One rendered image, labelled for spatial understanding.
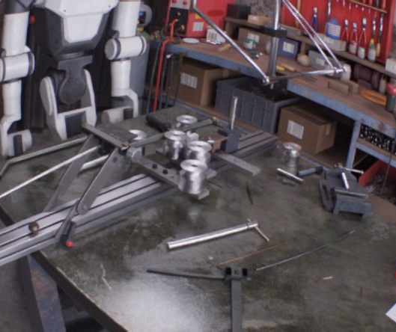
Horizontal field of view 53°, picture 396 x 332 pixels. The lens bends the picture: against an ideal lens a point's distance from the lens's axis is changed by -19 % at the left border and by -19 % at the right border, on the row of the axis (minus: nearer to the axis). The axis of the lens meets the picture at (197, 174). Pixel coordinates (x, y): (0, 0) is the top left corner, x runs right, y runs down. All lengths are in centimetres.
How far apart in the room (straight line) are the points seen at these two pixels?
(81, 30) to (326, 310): 105
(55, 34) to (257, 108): 151
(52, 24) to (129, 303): 91
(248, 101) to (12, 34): 164
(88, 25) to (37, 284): 79
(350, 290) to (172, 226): 38
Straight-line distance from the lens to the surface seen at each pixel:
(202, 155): 98
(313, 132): 241
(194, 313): 70
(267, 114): 254
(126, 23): 153
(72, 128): 149
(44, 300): 119
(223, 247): 85
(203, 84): 275
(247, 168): 104
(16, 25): 134
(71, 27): 136
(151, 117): 131
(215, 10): 323
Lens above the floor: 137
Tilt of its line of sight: 27 degrees down
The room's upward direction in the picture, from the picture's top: 8 degrees clockwise
